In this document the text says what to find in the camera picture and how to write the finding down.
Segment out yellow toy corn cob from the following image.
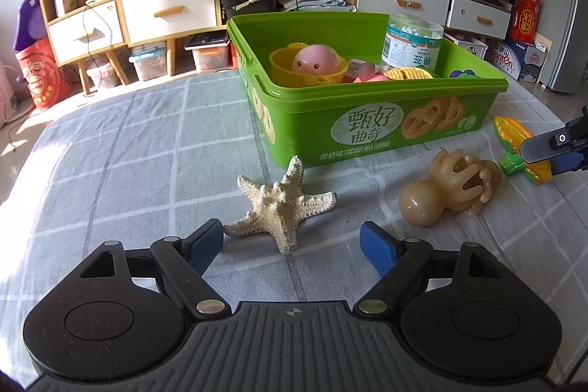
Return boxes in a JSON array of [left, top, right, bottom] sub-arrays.
[[492, 115, 553, 185]]

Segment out tan rubber hand toy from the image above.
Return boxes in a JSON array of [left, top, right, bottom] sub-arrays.
[[399, 149, 502, 227]]

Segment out white dried starfish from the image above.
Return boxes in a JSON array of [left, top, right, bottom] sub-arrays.
[[223, 155, 337, 255]]

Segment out grey checked table cloth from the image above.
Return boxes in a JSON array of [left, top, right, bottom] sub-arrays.
[[1, 72, 587, 384]]

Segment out purple toy grapes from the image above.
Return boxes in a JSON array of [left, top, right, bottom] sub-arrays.
[[449, 69, 478, 79]]

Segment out clear cotton swab jar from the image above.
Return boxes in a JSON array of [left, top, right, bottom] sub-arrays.
[[381, 14, 445, 71]]

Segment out green plastic cookie box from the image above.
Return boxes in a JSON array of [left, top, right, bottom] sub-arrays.
[[227, 12, 508, 166]]

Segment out pink ball toy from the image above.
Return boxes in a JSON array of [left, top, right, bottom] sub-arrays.
[[292, 44, 341, 76]]

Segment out red paper bag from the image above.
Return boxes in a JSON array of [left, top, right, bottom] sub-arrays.
[[16, 38, 72, 111]]

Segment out yellow toy cup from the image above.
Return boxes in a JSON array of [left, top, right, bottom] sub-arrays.
[[269, 43, 348, 87]]

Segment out wooden cabinet with drawers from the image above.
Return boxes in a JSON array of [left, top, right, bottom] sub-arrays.
[[39, 0, 510, 75]]

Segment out black bag on shelf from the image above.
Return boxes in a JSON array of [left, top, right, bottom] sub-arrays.
[[220, 0, 277, 21]]

